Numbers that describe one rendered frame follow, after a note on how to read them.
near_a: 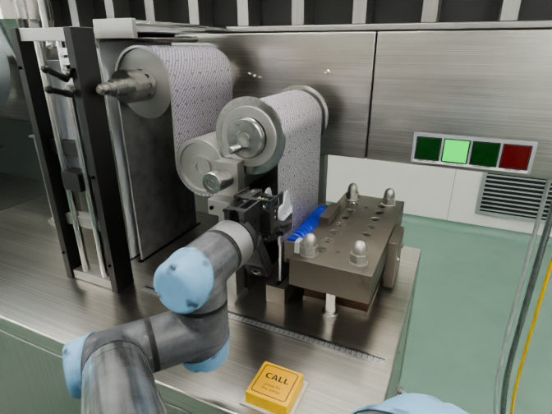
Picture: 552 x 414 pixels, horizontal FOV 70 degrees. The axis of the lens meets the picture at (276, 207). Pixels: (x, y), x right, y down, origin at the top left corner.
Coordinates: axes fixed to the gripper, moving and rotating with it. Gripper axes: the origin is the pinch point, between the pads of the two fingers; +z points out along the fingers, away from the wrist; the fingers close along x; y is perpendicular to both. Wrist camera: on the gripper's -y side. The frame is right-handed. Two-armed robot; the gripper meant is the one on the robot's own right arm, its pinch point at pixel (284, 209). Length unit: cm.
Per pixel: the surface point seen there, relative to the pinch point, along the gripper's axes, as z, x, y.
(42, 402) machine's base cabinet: -29, 49, -47
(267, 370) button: -24.4, -7.8, -17.7
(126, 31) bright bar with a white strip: -5.5, 30.5, 33.3
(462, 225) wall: 263, -46, -106
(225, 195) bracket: -6.6, 9.7, 3.6
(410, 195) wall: 263, -2, -87
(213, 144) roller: -2.4, 14.5, 12.3
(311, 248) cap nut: -4.6, -7.8, -5.1
